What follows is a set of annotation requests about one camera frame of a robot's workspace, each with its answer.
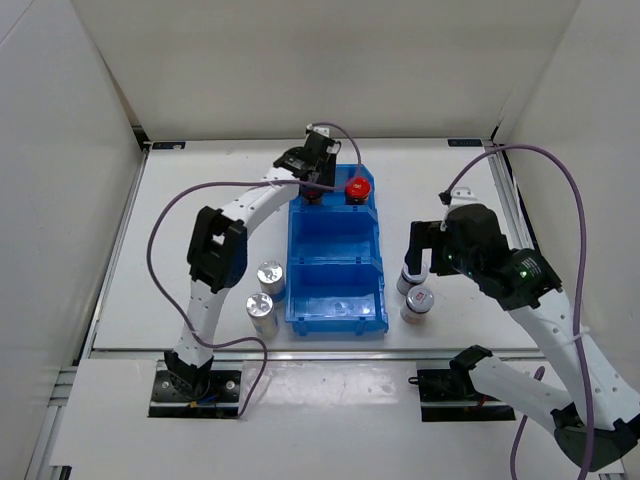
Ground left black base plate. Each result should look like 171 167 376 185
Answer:
147 362 243 420

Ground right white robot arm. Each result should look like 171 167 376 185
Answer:
405 203 639 472

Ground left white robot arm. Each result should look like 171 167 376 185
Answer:
164 125 340 400

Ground blue plastic compartment bin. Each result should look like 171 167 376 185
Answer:
285 164 389 336

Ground right blue label sticker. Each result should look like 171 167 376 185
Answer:
447 138 483 148

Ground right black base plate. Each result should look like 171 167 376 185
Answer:
407 369 516 423

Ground white-lid dark jar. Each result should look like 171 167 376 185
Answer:
396 263 429 296
400 285 435 324

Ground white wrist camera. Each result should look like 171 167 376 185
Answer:
306 124 331 138
438 187 478 210

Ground left blue label sticker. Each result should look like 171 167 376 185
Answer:
151 141 186 150

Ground red-lid sauce jar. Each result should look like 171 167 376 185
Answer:
300 185 325 205
344 177 372 205

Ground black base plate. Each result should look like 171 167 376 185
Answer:
147 362 243 420
407 369 516 423

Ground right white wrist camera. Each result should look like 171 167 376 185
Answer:
438 187 478 210

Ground blue label sticker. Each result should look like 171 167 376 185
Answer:
447 138 483 148
151 141 186 150

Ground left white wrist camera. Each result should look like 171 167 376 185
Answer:
306 124 331 138

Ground silver-top salt bottle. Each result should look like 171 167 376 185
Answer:
246 292 279 338
257 260 286 304

